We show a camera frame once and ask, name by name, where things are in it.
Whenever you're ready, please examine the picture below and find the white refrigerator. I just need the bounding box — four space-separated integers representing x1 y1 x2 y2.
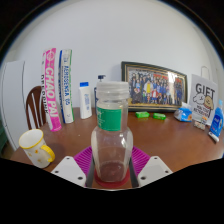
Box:
0 59 26 151

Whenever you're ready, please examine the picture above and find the white handheld thermometer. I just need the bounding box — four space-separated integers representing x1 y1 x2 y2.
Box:
207 131 221 144

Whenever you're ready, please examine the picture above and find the white blue shuttlecock tube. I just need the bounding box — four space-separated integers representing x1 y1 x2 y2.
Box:
58 49 75 125

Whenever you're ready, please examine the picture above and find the framed group photo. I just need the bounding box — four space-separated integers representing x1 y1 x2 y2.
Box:
120 60 189 113

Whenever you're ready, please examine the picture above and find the green crate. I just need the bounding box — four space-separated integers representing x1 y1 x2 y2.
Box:
0 121 8 149

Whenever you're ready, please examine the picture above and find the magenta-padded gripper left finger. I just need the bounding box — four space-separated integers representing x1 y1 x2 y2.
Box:
50 145 96 188

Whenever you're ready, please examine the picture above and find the white mug yellow handle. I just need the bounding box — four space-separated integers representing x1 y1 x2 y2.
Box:
18 128 56 169

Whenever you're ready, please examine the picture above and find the dark blue pump bottle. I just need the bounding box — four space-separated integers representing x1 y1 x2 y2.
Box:
93 74 107 111

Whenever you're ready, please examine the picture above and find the blue detergent bottle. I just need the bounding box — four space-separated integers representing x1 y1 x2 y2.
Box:
209 99 224 138

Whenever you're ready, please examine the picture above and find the small snack packet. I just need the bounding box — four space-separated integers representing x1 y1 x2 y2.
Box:
193 119 207 131

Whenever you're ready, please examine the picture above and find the clear plastic bottle green label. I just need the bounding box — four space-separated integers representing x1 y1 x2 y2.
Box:
90 81 134 184

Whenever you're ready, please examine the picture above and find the white paper gift bag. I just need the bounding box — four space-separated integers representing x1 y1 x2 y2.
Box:
188 65 219 126

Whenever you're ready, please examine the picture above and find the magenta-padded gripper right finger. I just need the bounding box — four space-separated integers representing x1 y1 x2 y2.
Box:
129 145 174 188

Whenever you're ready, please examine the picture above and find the dark wooden chair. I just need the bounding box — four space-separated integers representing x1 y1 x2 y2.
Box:
25 85 48 131

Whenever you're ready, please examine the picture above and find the white lotion bottle blue cap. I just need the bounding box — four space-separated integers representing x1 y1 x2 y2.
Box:
78 81 93 120

